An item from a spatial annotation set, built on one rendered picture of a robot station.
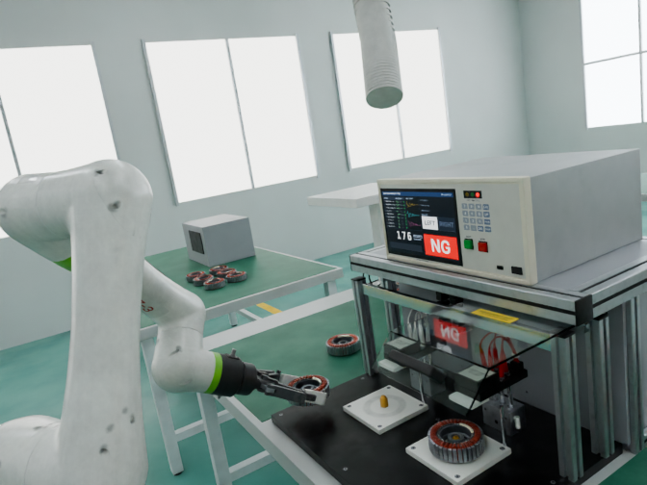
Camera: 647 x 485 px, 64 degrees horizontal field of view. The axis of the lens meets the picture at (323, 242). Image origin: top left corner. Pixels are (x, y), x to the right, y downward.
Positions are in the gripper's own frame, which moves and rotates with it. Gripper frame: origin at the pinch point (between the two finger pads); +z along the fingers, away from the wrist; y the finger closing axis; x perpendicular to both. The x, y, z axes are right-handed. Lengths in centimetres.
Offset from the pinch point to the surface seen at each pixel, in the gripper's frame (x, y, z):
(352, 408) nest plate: 0.4, -8.9, 8.6
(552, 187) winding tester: -57, -49, 7
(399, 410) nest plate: -3.3, -17.9, 15.0
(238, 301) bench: -7, 119, 29
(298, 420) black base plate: 7.3, -1.6, -0.8
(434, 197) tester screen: -52, -25, 0
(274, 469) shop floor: 61, 94, 60
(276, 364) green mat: 2.6, 37.3, 11.1
